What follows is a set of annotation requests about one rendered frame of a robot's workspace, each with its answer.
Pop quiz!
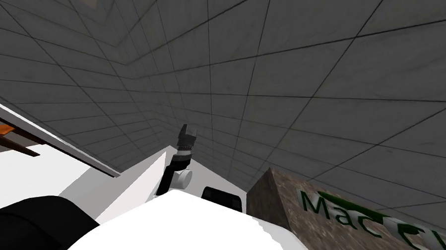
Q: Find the brown box with green print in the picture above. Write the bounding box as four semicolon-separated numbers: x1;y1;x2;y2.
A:
242;165;446;250

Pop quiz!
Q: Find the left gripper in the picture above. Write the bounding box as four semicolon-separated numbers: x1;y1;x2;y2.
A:
176;123;199;154

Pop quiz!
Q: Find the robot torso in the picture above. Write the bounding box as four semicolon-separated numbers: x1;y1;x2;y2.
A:
61;175;342;250

